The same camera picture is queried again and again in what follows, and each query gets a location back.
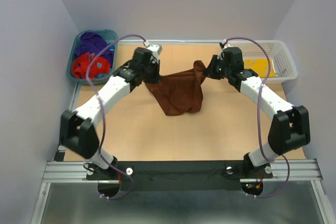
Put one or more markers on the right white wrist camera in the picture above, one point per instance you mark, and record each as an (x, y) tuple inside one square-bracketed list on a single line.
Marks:
[(223, 45)]

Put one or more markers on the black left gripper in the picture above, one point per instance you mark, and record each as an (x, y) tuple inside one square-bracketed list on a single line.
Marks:
[(155, 63)]

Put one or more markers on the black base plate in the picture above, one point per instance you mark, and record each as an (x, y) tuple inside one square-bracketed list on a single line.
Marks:
[(175, 175)]

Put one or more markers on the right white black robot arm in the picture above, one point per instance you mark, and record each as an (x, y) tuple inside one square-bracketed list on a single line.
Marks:
[(289, 129)]

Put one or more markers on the white plastic mesh basket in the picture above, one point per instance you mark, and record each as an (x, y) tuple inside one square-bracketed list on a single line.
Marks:
[(267, 57)]

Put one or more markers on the purple towel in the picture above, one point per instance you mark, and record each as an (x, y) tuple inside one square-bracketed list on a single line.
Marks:
[(94, 43)]

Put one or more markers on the brown towel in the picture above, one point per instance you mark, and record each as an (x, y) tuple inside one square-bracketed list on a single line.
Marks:
[(181, 92)]

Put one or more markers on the yellow grey duck towel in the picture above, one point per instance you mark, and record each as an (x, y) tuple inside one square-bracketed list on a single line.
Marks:
[(260, 66)]

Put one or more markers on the teal plastic bin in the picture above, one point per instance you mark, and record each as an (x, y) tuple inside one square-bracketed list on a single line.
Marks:
[(97, 67)]

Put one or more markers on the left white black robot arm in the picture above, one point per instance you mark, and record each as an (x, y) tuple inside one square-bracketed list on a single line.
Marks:
[(78, 127)]

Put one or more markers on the aluminium rail frame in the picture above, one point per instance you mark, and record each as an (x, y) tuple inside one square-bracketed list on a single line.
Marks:
[(299, 170)]

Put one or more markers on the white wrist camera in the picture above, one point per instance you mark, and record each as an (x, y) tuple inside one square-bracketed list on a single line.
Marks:
[(156, 49), (223, 45)]

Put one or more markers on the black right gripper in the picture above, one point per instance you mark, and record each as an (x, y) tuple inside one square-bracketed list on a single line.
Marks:
[(211, 70)]

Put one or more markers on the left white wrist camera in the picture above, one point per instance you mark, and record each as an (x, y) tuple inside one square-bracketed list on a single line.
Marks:
[(156, 49)]

